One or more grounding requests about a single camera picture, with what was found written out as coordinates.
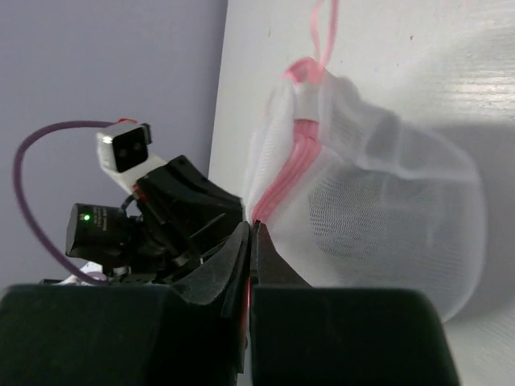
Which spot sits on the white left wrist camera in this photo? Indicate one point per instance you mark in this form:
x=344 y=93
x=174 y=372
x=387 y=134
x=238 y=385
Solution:
x=123 y=152

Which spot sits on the pink trimmed mesh laundry bag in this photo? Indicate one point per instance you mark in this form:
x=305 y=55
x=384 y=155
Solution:
x=314 y=122

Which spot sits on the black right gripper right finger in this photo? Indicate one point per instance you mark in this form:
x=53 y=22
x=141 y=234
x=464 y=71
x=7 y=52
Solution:
x=275 y=292

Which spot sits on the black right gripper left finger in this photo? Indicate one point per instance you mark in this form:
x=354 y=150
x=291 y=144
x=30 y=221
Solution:
x=217 y=293

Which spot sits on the black bra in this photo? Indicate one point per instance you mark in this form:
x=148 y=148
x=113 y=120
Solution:
x=364 y=215

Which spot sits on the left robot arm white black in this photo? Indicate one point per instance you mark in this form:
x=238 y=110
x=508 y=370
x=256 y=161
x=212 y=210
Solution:
x=109 y=236

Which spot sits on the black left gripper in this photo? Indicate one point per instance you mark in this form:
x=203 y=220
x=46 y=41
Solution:
x=185 y=217

